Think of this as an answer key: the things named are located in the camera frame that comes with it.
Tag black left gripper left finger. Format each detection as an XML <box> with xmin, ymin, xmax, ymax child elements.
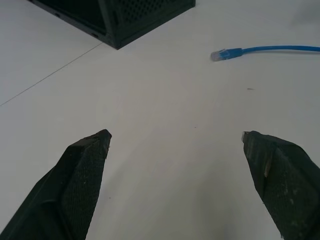
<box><xmin>0</xmin><ymin>128</ymin><xmax>113</xmax><ymax>240</ymax></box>

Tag black perforated computer case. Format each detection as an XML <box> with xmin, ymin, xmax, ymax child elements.
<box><xmin>26</xmin><ymin>0</ymin><xmax>197</xmax><ymax>50</ymax></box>

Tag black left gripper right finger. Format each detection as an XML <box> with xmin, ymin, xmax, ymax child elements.
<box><xmin>241</xmin><ymin>130</ymin><xmax>320</xmax><ymax>240</ymax></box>

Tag blue ethernet cable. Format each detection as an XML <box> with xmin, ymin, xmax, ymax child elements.
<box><xmin>210</xmin><ymin>45</ymin><xmax>320</xmax><ymax>63</ymax></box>

